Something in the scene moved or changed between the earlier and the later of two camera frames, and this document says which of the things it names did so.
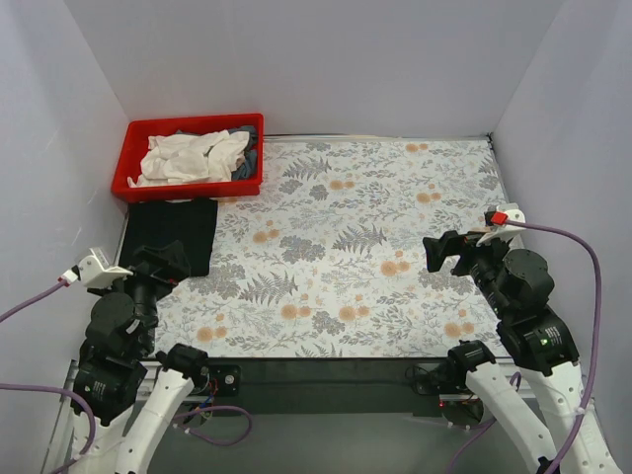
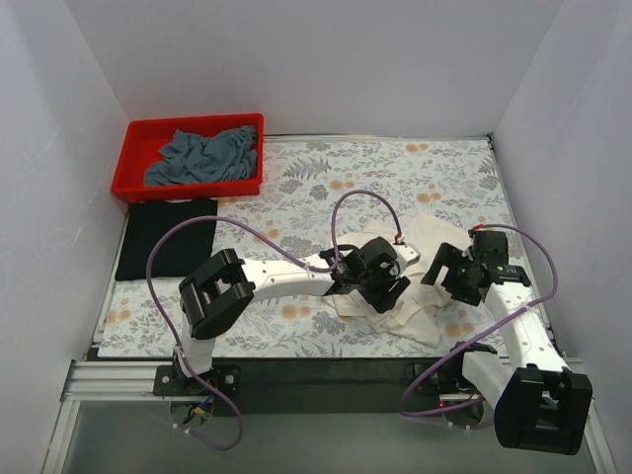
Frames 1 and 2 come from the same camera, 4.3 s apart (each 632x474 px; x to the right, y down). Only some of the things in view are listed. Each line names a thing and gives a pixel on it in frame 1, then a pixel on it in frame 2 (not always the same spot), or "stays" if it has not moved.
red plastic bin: [134, 151] stays
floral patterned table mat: [328, 262] stays
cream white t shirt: [191, 158] → [422, 311]
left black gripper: [158, 270] → [383, 291]
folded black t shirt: [154, 223] stays
